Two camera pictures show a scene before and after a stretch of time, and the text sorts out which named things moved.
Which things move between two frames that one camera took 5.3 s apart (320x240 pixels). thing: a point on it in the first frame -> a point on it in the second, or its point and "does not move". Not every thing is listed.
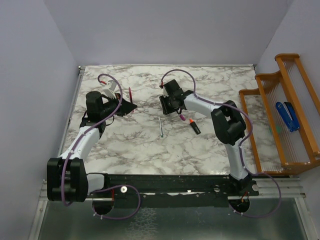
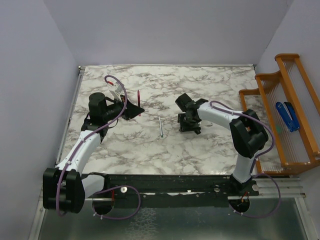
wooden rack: [271, 139] does not move
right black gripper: [166, 110] -> [184, 127]
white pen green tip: [160, 127] does not move
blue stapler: [289, 115] does not move
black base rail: [147, 191] does not move
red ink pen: [130, 95] -> [139, 100]
